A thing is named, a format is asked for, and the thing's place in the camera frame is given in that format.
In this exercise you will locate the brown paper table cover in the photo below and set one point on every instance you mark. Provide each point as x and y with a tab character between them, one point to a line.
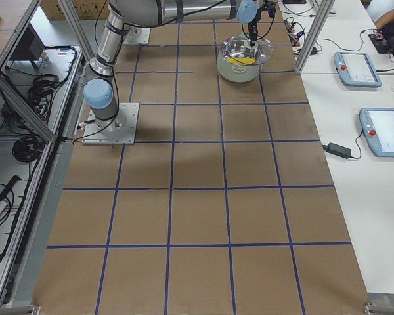
224	204

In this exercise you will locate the aluminium frame post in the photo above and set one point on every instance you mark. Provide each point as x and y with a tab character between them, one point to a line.
313	33

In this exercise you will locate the blue teach pendant far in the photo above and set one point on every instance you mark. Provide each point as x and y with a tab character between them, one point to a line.
356	69

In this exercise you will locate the black power adapter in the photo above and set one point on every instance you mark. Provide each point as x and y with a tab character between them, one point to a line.
337	150

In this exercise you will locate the glass pot lid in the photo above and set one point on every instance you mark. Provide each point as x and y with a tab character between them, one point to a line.
263	46

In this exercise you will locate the sage green cooking pot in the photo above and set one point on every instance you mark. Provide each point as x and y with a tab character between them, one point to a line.
237	73

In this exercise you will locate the blue teach pendant near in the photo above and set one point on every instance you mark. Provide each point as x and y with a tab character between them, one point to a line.
378	127

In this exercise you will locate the yellow corn cob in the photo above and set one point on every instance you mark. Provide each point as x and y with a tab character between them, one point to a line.
243	61

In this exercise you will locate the blue teach pendant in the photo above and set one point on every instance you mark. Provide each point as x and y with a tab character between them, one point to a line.
356	69
378	127

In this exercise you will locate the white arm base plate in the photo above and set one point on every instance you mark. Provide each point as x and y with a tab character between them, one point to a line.
137	36
121	131

